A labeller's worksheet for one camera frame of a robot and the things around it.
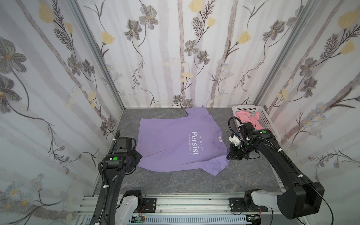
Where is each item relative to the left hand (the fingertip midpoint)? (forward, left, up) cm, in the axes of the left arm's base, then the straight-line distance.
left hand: (140, 157), depth 76 cm
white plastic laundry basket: (+32, -87, -9) cm, 93 cm away
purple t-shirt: (+17, -32, -16) cm, 39 cm away
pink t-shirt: (+37, -72, -10) cm, 81 cm away
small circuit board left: (-27, -1, -15) cm, 31 cm away
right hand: (-1, -50, +1) cm, 50 cm away
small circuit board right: (-29, -60, -16) cm, 69 cm away
